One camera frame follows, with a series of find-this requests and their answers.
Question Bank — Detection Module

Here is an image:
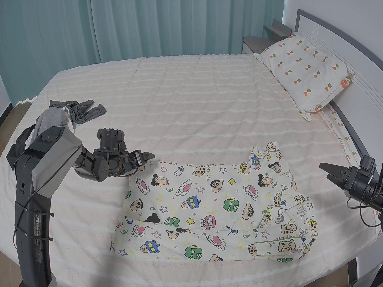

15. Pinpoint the grey bedside table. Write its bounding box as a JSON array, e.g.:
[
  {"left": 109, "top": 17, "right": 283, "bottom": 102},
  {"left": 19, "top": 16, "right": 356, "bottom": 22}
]
[{"left": 242, "top": 19, "right": 292, "bottom": 54}]

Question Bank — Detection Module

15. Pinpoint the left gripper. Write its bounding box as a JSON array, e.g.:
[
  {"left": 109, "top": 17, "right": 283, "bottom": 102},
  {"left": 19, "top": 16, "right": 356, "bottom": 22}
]
[{"left": 121, "top": 149, "right": 156, "bottom": 176}]

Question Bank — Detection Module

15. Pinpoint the bed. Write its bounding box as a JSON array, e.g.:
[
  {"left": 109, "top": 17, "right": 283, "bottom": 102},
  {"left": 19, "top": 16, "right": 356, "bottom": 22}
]
[{"left": 0, "top": 9, "right": 383, "bottom": 287}]

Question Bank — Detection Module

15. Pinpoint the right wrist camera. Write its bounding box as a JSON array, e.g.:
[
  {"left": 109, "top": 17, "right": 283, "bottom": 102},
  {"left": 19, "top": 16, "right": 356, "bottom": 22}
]
[{"left": 360, "top": 157, "right": 376, "bottom": 174}]

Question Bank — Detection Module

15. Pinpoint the pile of clothes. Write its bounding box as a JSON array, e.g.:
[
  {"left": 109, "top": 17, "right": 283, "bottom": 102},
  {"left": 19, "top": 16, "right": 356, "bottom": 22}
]
[{"left": 6, "top": 99, "right": 107, "bottom": 171}]

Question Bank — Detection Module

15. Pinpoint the white printed pyjama top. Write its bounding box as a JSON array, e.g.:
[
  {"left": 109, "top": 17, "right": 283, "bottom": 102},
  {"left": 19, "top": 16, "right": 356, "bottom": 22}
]
[{"left": 108, "top": 141, "right": 319, "bottom": 264}]

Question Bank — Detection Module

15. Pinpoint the blue-green curtain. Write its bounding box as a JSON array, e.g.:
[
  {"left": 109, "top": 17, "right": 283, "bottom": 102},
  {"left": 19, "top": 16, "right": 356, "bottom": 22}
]
[{"left": 0, "top": 0, "right": 286, "bottom": 107}]

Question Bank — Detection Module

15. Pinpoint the white printed pillow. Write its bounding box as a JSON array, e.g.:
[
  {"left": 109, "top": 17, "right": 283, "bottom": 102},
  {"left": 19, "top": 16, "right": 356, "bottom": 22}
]
[{"left": 254, "top": 32, "right": 355, "bottom": 122}]

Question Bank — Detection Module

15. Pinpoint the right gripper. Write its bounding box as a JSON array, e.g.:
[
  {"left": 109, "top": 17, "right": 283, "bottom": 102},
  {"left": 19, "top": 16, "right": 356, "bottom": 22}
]
[{"left": 319, "top": 162, "right": 374, "bottom": 205}]

